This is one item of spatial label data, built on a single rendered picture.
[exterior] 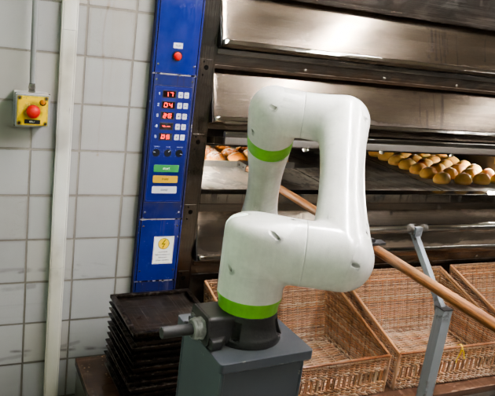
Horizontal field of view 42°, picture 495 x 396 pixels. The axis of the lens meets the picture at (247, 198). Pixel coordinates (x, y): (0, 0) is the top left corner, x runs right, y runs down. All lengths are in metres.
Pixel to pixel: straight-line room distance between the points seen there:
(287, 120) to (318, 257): 0.41
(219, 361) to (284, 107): 0.60
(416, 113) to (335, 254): 1.59
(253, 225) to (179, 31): 1.09
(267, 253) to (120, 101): 1.10
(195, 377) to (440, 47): 1.83
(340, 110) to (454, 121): 1.42
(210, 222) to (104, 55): 0.72
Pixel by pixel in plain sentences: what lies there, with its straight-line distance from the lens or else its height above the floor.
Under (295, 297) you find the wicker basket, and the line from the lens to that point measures 2.60.
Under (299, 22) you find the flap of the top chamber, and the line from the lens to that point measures 2.38.
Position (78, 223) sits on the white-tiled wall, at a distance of 2.23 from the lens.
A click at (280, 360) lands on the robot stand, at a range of 1.26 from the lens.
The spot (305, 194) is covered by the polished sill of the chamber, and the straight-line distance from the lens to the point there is 2.51.
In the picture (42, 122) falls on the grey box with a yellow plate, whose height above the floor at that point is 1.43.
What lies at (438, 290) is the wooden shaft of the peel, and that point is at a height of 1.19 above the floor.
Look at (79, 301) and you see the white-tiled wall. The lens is 2.35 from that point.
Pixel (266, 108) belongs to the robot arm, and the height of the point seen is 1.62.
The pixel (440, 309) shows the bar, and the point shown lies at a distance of 2.29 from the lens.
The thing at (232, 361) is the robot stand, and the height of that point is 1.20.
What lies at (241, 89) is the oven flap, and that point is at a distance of 2.30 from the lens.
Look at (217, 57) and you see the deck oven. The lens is 2.24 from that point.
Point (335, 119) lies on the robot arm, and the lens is 1.46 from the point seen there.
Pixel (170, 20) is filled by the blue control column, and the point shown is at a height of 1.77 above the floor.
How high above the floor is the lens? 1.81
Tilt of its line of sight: 16 degrees down
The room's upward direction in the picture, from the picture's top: 8 degrees clockwise
